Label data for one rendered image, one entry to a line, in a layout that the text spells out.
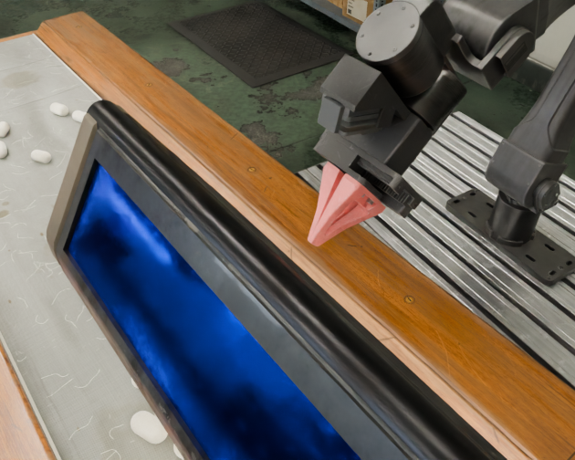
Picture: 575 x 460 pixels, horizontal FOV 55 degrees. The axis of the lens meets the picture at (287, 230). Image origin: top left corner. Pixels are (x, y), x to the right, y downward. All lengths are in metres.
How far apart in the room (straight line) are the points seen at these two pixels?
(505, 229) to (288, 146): 1.47
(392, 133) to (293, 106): 1.97
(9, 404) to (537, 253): 0.68
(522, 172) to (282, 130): 1.63
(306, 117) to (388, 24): 1.91
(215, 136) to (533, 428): 0.58
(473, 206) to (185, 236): 0.74
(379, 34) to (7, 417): 0.47
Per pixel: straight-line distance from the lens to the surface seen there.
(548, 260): 0.85
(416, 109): 0.53
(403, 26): 0.49
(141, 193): 0.21
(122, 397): 0.59
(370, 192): 0.53
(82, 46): 1.21
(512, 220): 0.83
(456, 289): 0.80
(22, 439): 0.57
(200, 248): 0.18
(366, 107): 0.47
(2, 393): 0.61
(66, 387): 0.62
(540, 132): 0.76
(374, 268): 0.65
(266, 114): 2.41
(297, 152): 2.17
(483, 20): 0.55
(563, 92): 0.76
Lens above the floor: 1.23
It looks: 42 degrees down
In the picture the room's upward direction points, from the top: straight up
